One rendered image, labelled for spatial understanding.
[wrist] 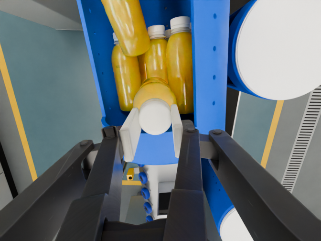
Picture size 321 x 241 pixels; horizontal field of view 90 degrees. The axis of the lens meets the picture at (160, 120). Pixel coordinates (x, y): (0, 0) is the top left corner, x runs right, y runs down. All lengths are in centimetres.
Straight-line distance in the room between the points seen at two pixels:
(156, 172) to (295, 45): 58
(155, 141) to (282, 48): 40
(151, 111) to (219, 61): 16
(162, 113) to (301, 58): 44
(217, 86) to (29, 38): 170
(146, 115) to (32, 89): 175
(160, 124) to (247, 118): 159
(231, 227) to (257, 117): 123
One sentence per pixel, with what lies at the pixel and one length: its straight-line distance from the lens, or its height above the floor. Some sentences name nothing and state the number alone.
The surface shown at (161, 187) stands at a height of 96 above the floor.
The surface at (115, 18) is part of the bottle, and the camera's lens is 36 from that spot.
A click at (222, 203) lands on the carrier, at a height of 99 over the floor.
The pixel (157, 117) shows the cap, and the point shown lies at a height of 129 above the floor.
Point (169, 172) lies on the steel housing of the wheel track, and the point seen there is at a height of 93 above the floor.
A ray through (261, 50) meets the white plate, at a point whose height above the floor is 104.
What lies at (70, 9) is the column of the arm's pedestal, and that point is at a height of 32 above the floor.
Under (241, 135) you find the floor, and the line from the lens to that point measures 180.
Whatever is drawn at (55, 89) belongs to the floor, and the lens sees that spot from 177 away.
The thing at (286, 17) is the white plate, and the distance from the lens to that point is 53.
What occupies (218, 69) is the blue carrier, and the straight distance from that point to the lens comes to 29.
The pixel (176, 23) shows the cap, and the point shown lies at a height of 112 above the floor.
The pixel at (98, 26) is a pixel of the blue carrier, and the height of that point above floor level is 105.
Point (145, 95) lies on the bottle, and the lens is 21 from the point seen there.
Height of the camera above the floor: 147
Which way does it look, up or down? 71 degrees down
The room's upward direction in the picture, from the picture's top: 179 degrees counter-clockwise
